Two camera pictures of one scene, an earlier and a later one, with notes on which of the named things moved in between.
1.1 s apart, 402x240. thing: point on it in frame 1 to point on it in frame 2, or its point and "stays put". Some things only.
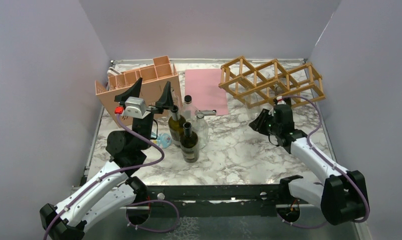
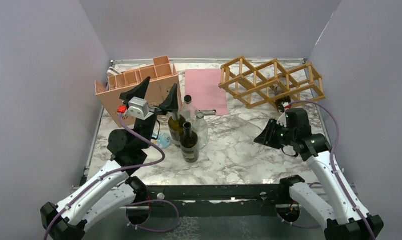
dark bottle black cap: x=189 y=140 stays put
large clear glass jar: x=188 y=110 stays put
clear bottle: x=253 y=111 to x=246 y=130
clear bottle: x=201 y=127 stays put
